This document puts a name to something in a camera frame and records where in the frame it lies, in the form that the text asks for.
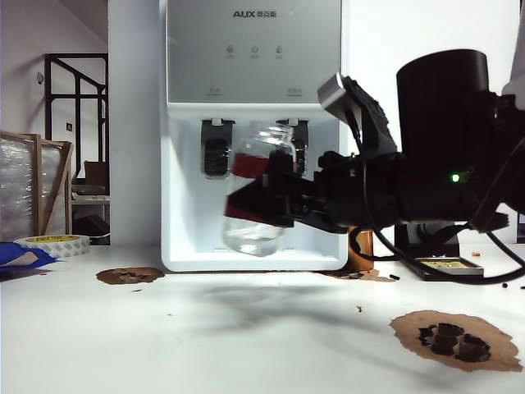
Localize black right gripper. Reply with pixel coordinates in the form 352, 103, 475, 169
226, 149, 369, 235

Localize clear bottle two red belts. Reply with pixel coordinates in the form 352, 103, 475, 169
221, 121, 297, 258

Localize grey dispenser paddle lever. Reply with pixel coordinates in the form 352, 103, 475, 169
275, 117, 309, 176
199, 118, 237, 181

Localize white AUX water dispenser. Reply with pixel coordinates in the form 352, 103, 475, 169
107, 0, 349, 273

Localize copper cylinder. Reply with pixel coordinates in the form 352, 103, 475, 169
348, 227, 375, 272

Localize brown cardboard box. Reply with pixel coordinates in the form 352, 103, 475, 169
84, 160, 109, 189

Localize black soldering iron stand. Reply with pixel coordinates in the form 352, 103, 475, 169
393, 221, 485, 282

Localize white double-sided tape roll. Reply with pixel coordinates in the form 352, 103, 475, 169
14, 234, 90, 259

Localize blue cloth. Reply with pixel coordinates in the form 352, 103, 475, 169
0, 241, 65, 270

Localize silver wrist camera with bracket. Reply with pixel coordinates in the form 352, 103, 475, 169
317, 72, 399, 156

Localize black camera cable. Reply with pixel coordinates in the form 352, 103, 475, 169
346, 117, 525, 286

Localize black metal shelf frame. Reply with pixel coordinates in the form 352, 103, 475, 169
43, 53, 110, 188

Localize wooden frame with plastic wrap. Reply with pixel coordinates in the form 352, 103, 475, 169
0, 130, 75, 243

